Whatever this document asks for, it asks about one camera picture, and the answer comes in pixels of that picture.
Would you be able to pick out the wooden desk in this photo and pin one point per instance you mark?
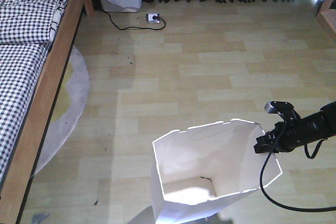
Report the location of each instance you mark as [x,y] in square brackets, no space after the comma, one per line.
[326,17]

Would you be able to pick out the grey round rug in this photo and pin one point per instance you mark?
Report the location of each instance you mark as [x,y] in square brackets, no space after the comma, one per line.
[69,106]

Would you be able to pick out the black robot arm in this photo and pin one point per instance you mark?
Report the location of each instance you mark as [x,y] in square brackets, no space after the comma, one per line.
[295,131]

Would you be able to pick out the white paper trash bin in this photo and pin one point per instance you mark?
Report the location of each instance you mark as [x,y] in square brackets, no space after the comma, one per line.
[198,172]

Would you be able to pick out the checkered black white bedding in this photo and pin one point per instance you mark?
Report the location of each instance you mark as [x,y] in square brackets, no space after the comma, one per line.
[28,30]

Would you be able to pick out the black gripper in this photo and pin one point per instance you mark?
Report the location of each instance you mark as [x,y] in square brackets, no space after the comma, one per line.
[287,140]

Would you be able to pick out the white floor socket box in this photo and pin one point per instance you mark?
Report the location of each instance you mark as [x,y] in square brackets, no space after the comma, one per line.
[153,17]

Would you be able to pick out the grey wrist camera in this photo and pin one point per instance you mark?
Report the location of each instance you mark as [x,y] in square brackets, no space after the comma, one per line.
[284,109]

